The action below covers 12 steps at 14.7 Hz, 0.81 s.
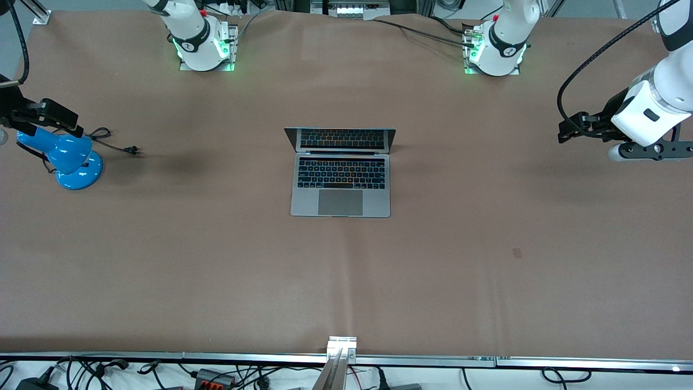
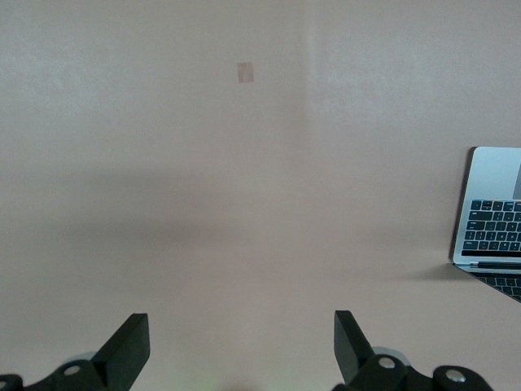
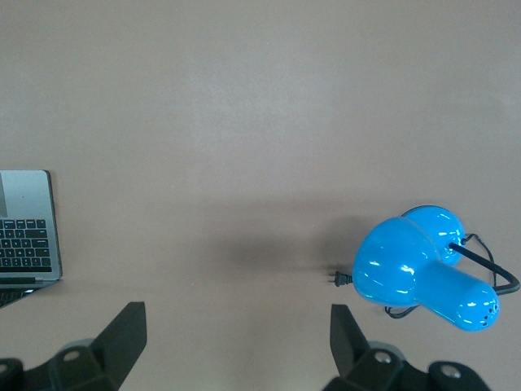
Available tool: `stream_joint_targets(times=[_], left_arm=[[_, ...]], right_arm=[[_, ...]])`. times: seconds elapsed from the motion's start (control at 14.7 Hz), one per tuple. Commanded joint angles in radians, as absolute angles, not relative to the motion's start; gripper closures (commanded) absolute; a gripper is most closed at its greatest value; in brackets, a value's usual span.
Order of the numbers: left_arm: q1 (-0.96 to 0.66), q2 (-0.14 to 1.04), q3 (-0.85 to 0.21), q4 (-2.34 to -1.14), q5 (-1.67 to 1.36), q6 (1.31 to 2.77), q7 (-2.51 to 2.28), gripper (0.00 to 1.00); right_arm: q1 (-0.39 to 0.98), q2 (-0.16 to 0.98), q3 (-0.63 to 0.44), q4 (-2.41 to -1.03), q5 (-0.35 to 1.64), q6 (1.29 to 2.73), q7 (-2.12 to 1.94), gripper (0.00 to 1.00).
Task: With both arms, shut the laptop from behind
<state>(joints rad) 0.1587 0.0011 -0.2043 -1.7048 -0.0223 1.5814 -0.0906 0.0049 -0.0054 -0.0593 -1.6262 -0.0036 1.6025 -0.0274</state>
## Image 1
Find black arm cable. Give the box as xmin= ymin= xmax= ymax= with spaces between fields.
xmin=558 ymin=0 xmax=682 ymax=131
xmin=0 ymin=0 xmax=30 ymax=86

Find aluminium table edge rail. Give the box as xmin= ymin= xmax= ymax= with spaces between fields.
xmin=0 ymin=352 xmax=693 ymax=373

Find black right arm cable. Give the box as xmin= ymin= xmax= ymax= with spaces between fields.
xmin=0 ymin=0 xmax=30 ymax=86

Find grey connector box orange levers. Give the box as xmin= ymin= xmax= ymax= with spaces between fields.
xmin=194 ymin=368 xmax=237 ymax=388

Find short black cable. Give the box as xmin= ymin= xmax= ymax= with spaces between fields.
xmin=430 ymin=16 xmax=466 ymax=34

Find long black braided cable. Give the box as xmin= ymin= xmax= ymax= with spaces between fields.
xmin=372 ymin=18 xmax=477 ymax=44

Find aluminium camera mount profile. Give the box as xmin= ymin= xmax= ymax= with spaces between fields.
xmin=311 ymin=336 xmax=358 ymax=390

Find brown table cover cloth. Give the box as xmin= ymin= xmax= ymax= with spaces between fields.
xmin=0 ymin=10 xmax=693 ymax=361

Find blue desk lamp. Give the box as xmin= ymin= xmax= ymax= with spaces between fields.
xmin=15 ymin=129 xmax=104 ymax=191

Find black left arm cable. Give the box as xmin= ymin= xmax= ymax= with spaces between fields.
xmin=558 ymin=0 xmax=682 ymax=131

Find grey laptop computer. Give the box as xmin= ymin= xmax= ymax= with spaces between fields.
xmin=284 ymin=127 xmax=397 ymax=219

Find grey vented equipment box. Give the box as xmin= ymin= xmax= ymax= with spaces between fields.
xmin=310 ymin=0 xmax=391 ymax=21

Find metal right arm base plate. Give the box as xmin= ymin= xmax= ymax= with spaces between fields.
xmin=179 ymin=24 xmax=239 ymax=73

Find aluminium corner frame profile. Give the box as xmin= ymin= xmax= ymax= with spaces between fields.
xmin=22 ymin=0 xmax=52 ymax=25

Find black lamp cable with plug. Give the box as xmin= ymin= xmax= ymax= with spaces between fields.
xmin=19 ymin=127 xmax=142 ymax=175

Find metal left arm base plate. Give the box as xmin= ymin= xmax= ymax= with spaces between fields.
xmin=462 ymin=22 xmax=521 ymax=76

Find black power plug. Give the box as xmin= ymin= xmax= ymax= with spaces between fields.
xmin=376 ymin=368 xmax=423 ymax=390

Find black power adapter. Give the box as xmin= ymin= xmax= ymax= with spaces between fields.
xmin=15 ymin=374 xmax=59 ymax=390

